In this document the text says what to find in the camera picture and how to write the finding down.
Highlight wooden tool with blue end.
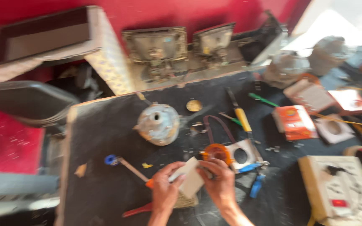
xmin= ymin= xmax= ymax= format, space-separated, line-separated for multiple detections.
xmin=104 ymin=154 xmax=151 ymax=183

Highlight blue-handled pliers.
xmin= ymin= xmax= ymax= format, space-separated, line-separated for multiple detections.
xmin=238 ymin=161 xmax=270 ymax=199

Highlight white square plate with hole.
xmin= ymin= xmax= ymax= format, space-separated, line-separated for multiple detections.
xmin=224 ymin=139 xmax=264 ymax=174

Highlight orange coil bobbin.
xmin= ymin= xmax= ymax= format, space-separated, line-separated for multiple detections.
xmin=199 ymin=143 xmax=234 ymax=166

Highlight small green-handled screwdriver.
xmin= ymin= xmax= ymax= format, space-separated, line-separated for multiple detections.
xmin=218 ymin=112 xmax=243 ymax=127

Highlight red and white box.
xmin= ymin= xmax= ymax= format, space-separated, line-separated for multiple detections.
xmin=328 ymin=89 xmax=362 ymax=116

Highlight person's right hand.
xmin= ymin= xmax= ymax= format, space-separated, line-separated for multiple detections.
xmin=197 ymin=158 xmax=237 ymax=211

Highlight tan paper scrap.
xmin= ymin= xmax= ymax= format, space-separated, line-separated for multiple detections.
xmin=74 ymin=163 xmax=88 ymax=178

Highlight person's left hand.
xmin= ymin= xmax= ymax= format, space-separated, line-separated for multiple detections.
xmin=151 ymin=161 xmax=187 ymax=218

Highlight large dusty electrical unit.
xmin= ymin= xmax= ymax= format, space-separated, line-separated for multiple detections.
xmin=121 ymin=26 xmax=188 ymax=83

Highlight black chair seat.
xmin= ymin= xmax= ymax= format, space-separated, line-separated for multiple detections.
xmin=0 ymin=80 xmax=80 ymax=127

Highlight round brass disc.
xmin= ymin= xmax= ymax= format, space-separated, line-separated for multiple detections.
xmin=186 ymin=99 xmax=204 ymax=113

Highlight long green-handled screwdriver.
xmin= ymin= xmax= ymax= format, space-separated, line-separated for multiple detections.
xmin=248 ymin=92 xmax=281 ymax=108

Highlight yellow-handled screwdriver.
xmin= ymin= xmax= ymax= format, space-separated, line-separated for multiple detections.
xmin=226 ymin=87 xmax=254 ymax=139

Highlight white box with round hole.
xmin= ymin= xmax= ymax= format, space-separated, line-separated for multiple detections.
xmin=314 ymin=114 xmax=356 ymax=145

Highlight dark red rubber band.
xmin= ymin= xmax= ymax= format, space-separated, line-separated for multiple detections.
xmin=203 ymin=115 xmax=237 ymax=145

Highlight round grey metal motor housing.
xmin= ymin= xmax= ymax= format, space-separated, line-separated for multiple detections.
xmin=133 ymin=103 xmax=181 ymax=147

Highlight grey wrapped bundle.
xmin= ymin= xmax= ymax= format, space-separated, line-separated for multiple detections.
xmin=307 ymin=35 xmax=351 ymax=77
xmin=262 ymin=52 xmax=311 ymax=89

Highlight small dusty electrical unit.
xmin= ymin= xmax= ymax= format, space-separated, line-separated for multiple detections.
xmin=192 ymin=22 xmax=237 ymax=65

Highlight bundle of tan fibres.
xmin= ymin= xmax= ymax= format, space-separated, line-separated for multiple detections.
xmin=173 ymin=191 xmax=199 ymax=209

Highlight open white cardboard box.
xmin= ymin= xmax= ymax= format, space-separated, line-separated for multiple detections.
xmin=283 ymin=78 xmax=336 ymax=112

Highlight beige electrical test board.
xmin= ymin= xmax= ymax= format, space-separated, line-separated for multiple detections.
xmin=298 ymin=155 xmax=362 ymax=226

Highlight orange cardboard box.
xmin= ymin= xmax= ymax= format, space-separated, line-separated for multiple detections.
xmin=272 ymin=105 xmax=319 ymax=141

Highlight red-handled tool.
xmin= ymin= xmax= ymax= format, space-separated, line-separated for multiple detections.
xmin=121 ymin=202 xmax=154 ymax=218

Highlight white cardboard piece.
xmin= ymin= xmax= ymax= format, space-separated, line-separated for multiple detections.
xmin=168 ymin=157 xmax=205 ymax=200

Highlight yellow wire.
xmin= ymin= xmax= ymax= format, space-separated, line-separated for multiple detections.
xmin=310 ymin=85 xmax=362 ymax=131

